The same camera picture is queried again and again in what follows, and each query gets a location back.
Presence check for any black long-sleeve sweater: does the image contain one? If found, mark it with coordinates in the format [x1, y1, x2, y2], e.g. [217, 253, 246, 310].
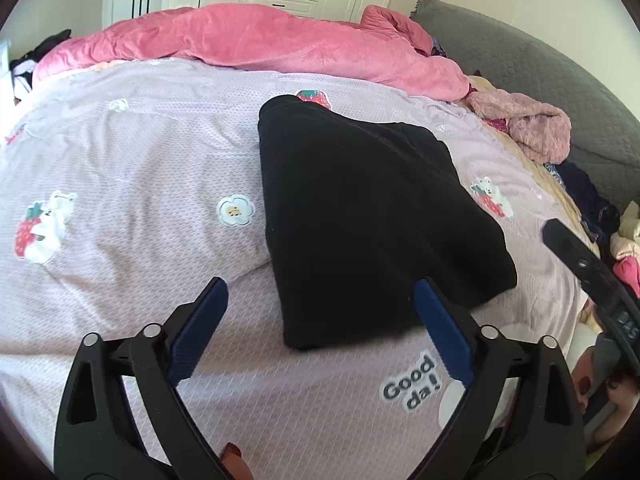
[258, 96, 518, 351]

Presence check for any left hand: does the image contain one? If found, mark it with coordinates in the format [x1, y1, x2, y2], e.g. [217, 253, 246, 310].
[220, 442, 254, 480]

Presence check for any lilac printed bed sheet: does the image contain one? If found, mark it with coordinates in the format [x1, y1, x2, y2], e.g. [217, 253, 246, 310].
[1, 58, 586, 479]

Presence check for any right hand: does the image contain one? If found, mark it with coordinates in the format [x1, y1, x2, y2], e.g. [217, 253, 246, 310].
[572, 346, 639, 453]

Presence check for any grey quilted headboard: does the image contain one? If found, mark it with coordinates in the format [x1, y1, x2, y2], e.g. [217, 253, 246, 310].
[410, 0, 640, 209]

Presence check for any pink fleece duvet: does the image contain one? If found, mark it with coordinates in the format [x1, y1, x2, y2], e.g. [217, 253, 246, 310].
[34, 3, 470, 101]

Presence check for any fuzzy light pink garment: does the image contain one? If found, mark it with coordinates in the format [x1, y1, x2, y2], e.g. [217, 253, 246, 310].
[464, 89, 572, 165]

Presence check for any dark clothes pile on chair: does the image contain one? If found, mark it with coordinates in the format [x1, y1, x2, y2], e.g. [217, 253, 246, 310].
[10, 29, 72, 103]

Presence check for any dark navy garment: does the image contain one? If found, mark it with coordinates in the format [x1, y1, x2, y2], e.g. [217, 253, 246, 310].
[546, 160, 620, 258]

